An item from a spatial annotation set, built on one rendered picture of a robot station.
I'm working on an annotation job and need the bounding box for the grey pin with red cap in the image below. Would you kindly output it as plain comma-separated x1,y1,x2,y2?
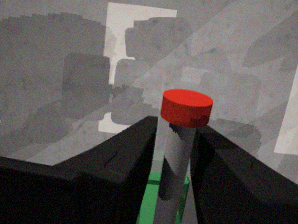
153,88,214,224

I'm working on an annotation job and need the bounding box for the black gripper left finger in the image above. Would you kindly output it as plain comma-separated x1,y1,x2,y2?
0,116,157,224

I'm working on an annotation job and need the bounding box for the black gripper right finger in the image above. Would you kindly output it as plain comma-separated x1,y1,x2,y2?
190,125,298,224

